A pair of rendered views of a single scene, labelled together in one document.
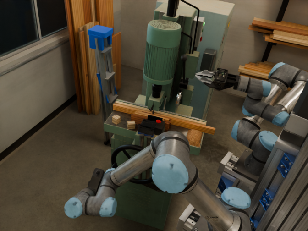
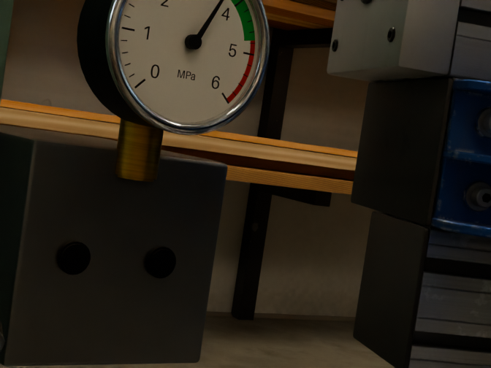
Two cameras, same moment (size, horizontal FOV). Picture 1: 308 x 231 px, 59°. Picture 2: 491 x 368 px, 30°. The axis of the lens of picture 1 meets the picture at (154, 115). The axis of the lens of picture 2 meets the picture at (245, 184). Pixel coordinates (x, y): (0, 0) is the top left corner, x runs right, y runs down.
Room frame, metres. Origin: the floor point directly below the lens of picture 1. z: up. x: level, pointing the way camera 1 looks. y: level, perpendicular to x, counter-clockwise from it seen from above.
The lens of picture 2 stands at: (0.89, -0.01, 0.63)
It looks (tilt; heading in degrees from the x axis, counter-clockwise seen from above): 3 degrees down; 315
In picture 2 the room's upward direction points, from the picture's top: 8 degrees clockwise
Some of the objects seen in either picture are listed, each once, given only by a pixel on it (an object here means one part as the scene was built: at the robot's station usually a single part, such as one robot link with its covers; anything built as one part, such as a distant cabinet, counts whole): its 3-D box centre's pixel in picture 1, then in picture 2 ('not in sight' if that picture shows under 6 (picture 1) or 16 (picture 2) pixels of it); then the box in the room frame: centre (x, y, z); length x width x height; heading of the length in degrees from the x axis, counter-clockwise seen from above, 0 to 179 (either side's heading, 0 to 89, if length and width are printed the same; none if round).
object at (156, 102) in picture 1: (156, 101); not in sight; (1.42, 0.00, 1.03); 0.14 x 0.07 x 0.09; 169
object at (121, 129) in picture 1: (152, 133); not in sight; (1.29, -0.01, 0.87); 0.61 x 0.30 x 0.06; 79
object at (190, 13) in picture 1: (168, 64); not in sight; (1.69, -0.05, 1.16); 0.22 x 0.22 x 0.72; 79
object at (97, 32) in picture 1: (106, 90); not in sight; (2.20, 0.48, 0.58); 0.27 x 0.25 x 1.16; 76
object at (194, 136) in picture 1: (194, 135); not in sight; (1.26, -0.25, 0.92); 0.14 x 0.09 x 0.04; 169
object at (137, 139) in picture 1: (149, 136); not in sight; (1.20, 0.01, 0.92); 0.15 x 0.13 x 0.09; 79
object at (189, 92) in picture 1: (185, 94); not in sight; (1.55, -0.19, 1.02); 0.09 x 0.07 x 0.12; 79
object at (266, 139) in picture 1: (265, 145); not in sight; (1.17, -0.64, 0.98); 0.13 x 0.12 x 0.14; 50
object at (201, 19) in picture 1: (196, 31); not in sight; (1.69, -0.20, 1.40); 0.10 x 0.06 x 0.16; 169
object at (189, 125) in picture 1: (162, 118); not in sight; (1.39, -0.06, 0.92); 0.67 x 0.02 x 0.04; 79
